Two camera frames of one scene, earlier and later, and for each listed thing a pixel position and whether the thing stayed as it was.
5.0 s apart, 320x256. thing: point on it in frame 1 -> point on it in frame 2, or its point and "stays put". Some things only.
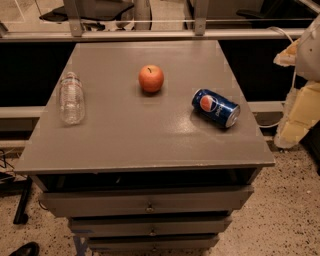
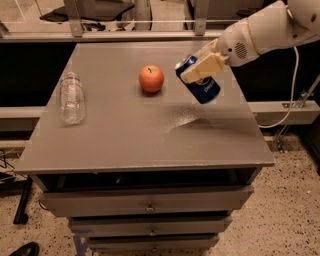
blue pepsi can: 215,107 -> 205,90
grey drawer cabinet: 146,172 stays put
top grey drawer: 94,202 stays put
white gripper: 309,55 -> 234,45
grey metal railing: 74,29 stays put
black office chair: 92,12 stays put
